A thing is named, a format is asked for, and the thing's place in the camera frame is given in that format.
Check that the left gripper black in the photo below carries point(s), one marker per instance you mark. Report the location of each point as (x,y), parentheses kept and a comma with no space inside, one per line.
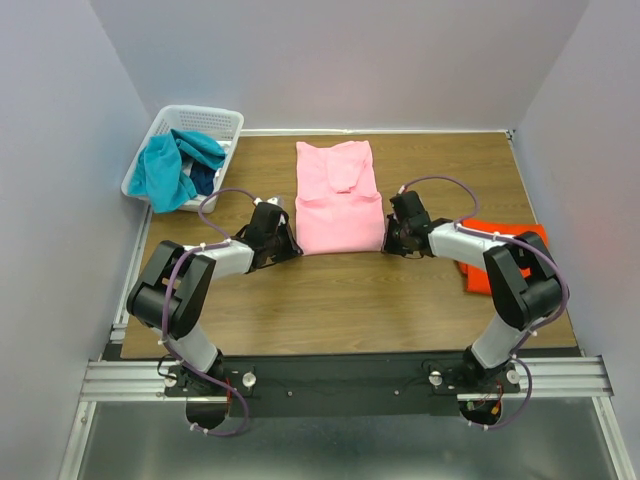
(293,250)

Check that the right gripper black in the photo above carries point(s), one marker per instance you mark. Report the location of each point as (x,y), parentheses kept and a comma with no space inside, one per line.
(388,245)

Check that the pink t shirt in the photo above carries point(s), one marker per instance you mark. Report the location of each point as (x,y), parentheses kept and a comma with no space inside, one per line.
(338,206)

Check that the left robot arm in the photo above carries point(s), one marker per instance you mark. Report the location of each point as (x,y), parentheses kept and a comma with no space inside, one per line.
(169,295)

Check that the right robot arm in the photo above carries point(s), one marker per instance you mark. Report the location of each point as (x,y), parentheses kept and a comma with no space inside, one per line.
(525,284)

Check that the orange folded t shirt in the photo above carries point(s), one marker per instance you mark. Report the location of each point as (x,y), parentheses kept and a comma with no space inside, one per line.
(477,280)

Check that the navy blue t shirt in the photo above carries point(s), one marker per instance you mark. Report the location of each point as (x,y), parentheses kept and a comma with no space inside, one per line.
(203,178)

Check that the white plastic laundry basket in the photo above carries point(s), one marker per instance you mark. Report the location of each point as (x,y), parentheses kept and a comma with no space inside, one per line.
(222,125)

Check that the teal t shirt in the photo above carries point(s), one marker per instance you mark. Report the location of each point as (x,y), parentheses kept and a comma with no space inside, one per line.
(163,166)

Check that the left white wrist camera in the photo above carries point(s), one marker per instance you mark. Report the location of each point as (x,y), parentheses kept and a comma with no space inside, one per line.
(275,200)

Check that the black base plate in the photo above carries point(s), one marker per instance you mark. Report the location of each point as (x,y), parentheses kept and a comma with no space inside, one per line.
(361,384)

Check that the aluminium frame rail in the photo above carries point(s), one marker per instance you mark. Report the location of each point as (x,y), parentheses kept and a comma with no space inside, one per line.
(122,381)

